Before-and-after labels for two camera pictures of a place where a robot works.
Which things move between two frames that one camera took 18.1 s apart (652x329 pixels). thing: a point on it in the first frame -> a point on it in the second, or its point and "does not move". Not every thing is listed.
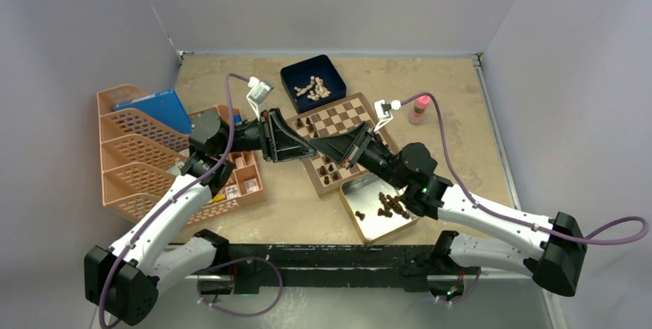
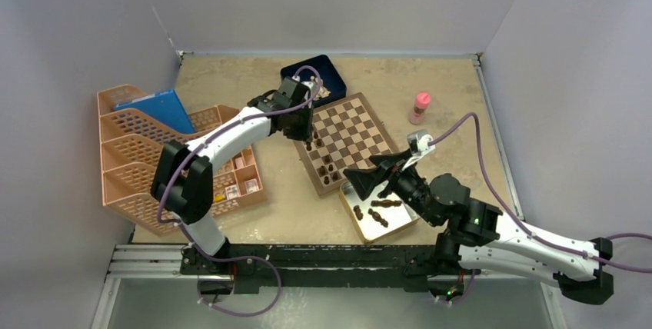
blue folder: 164,106 does not move
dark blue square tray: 313,83 does not move
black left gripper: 277,141 -> 304,133
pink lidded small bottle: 420,104 does not move
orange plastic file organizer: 141,155 does not move
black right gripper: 341,149 -> 364,181
